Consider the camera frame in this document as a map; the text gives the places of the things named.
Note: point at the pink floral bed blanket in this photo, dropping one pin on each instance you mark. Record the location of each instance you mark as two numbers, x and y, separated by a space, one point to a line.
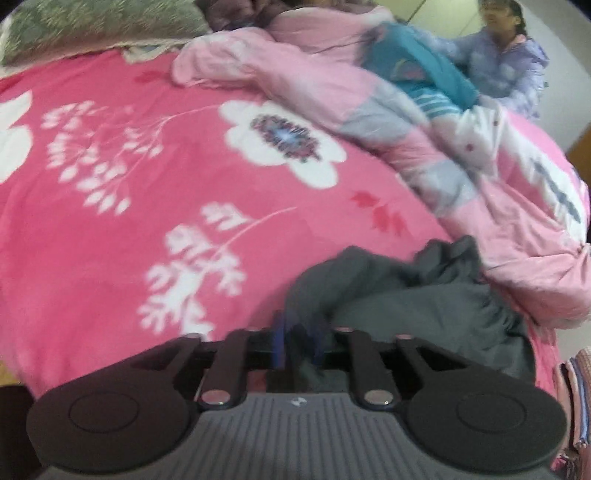
152 194

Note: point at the teal printed garment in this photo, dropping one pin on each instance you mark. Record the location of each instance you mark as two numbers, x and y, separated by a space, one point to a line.
415 64

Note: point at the stack of folded clothes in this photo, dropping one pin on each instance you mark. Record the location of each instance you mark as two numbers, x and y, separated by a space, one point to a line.
575 401

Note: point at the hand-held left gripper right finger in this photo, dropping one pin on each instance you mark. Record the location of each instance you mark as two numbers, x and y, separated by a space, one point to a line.
317 346

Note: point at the dark brown cloth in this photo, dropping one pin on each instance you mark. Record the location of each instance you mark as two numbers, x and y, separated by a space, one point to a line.
231 13

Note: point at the green patterned pillow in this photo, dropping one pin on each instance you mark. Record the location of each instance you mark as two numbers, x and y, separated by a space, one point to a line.
87 25

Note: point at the pink patchwork quilt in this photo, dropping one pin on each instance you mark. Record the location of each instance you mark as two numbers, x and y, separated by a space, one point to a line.
318 78

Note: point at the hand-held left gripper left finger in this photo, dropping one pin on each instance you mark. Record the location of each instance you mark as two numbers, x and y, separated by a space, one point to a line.
278 344

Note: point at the dark grey pants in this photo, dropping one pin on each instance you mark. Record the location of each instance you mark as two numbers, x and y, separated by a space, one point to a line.
415 304

